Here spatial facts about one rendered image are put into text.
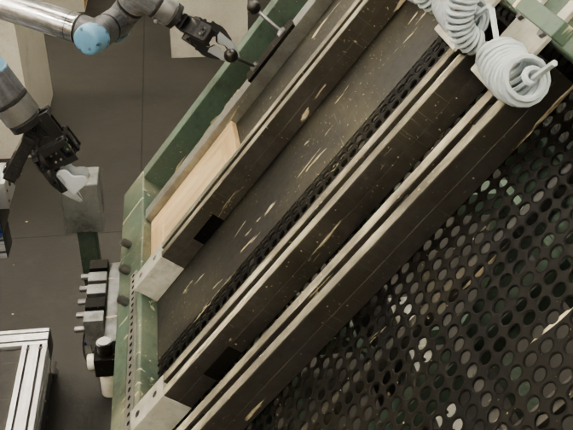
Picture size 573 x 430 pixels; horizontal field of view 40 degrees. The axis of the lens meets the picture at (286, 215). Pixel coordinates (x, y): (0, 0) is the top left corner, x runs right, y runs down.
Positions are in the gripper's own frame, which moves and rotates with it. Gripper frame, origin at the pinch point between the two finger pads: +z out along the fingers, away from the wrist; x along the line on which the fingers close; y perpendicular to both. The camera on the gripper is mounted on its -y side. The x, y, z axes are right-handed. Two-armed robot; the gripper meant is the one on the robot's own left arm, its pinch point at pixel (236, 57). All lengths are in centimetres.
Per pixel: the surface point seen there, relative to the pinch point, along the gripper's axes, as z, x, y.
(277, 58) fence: 9.5, -5.9, -2.0
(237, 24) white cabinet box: 98, -58, 370
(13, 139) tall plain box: -9, 84, 263
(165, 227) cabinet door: 10, 51, 6
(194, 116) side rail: 8.3, 19.3, 32.8
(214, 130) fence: 7.9, 19.8, 7.5
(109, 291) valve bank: 9, 77, 15
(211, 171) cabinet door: 10.2, 29.9, -1.7
